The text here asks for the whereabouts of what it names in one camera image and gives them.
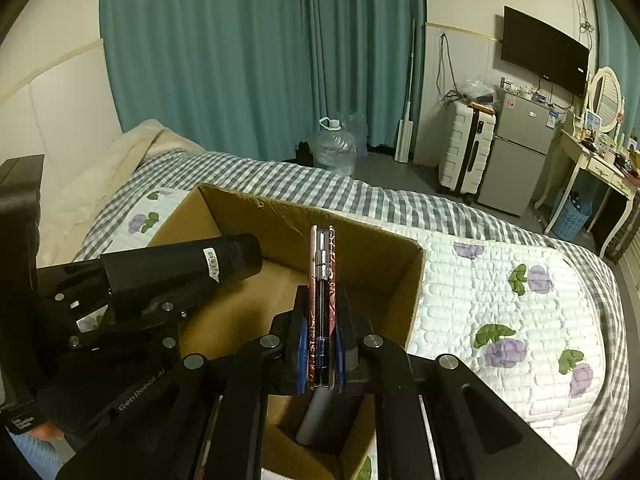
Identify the white mop pole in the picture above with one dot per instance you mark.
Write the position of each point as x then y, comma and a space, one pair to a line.
406, 110

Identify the patterned case with pen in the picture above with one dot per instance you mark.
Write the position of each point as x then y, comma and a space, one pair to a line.
322, 300

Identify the grey checkered floral quilt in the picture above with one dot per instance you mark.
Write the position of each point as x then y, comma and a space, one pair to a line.
500, 300

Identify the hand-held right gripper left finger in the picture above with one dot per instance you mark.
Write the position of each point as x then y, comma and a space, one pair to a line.
300, 355

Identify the white oval mirror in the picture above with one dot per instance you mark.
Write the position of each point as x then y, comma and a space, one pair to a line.
606, 97

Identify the black wall television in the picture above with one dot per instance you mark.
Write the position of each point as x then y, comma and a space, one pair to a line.
542, 50

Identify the large clear water jug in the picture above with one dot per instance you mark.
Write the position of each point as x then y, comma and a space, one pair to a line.
334, 150

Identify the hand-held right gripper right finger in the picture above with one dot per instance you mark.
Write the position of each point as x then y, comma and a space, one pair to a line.
341, 360

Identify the person's leg in jeans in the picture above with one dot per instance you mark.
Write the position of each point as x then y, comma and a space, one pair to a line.
30, 460

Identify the grey fridge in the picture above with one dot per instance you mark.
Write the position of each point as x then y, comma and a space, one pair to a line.
520, 160

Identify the cream blanket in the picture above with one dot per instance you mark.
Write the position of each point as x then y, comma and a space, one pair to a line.
100, 180

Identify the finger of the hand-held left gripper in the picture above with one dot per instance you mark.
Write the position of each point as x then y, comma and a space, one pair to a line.
150, 310

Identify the grey cylinder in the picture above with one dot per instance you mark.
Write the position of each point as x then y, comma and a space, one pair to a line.
316, 420

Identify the blue plastic basket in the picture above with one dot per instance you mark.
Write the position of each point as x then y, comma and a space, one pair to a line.
572, 217

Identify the white dressing table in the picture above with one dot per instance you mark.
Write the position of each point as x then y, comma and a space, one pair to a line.
600, 165

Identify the cardboard box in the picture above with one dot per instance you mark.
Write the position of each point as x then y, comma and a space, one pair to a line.
280, 240

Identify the person's left hand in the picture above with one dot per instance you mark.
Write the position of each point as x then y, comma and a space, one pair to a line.
50, 431

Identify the clear plastic bag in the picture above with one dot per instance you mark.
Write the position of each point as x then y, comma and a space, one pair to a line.
356, 132

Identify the teal curtain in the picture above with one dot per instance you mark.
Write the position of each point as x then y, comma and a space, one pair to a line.
210, 60
620, 45

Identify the crumpled plastic bag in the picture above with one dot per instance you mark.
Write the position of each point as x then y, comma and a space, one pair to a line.
475, 89

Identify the white suitcase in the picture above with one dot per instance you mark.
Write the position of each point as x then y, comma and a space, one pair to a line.
462, 155

